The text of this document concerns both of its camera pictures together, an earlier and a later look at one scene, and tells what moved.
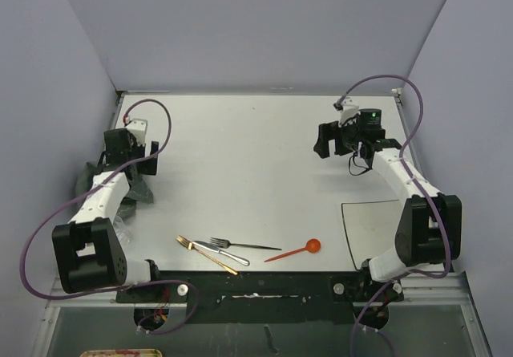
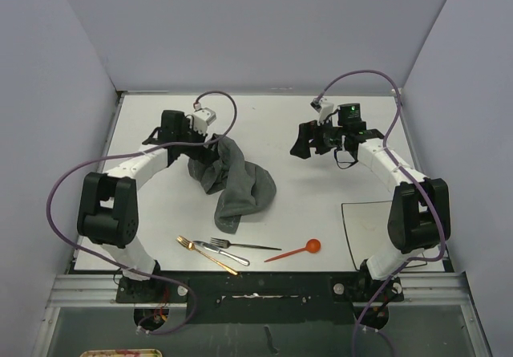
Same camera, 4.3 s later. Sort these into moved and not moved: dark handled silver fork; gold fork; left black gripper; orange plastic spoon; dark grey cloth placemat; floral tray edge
Moved: left black gripper; dark grey cloth placemat
Not moved: orange plastic spoon; floral tray edge; dark handled silver fork; gold fork
